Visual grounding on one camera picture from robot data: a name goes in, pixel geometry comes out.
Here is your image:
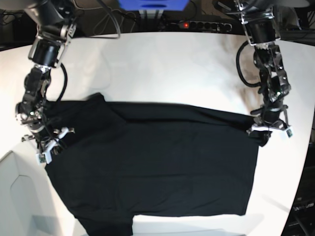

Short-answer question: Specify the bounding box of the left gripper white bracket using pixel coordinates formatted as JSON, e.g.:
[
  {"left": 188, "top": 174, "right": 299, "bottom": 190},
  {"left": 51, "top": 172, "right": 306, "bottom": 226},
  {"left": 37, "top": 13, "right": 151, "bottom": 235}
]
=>
[{"left": 247, "top": 104, "right": 294, "bottom": 148}]

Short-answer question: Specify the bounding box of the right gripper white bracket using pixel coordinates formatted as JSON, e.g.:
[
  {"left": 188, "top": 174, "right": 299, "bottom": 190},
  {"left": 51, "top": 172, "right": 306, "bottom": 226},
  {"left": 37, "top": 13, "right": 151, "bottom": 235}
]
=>
[{"left": 21, "top": 120, "right": 75, "bottom": 164}]

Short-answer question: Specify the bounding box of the black T-shirt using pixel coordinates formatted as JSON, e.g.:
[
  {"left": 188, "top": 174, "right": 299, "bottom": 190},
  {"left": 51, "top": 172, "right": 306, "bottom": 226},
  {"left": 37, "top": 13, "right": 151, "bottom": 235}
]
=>
[{"left": 45, "top": 94, "right": 260, "bottom": 236}]

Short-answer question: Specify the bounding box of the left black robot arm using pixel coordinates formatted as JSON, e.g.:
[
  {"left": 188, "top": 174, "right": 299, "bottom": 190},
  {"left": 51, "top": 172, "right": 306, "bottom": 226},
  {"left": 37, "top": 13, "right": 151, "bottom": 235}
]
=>
[{"left": 235, "top": 0, "right": 292, "bottom": 147}]

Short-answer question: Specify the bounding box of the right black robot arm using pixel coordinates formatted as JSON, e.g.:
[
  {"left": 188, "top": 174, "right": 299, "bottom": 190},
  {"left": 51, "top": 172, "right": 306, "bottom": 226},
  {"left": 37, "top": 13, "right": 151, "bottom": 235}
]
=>
[{"left": 15, "top": 0, "right": 76, "bottom": 164}]

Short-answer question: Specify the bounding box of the white tray at corner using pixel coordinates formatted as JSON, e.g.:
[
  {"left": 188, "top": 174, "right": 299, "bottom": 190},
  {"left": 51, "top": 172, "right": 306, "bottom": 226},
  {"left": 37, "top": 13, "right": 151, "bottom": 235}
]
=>
[{"left": 0, "top": 151, "right": 74, "bottom": 236}]

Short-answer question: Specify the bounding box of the black power strip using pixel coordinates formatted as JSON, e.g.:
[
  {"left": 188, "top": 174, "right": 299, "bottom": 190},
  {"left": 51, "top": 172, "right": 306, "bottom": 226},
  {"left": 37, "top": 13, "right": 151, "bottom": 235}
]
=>
[{"left": 164, "top": 21, "right": 233, "bottom": 33}]

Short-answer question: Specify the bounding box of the blue box overhead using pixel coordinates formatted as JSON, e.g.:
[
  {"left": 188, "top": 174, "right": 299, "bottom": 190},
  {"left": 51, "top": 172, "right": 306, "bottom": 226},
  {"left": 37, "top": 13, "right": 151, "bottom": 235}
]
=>
[{"left": 118, "top": 0, "right": 189, "bottom": 11}]

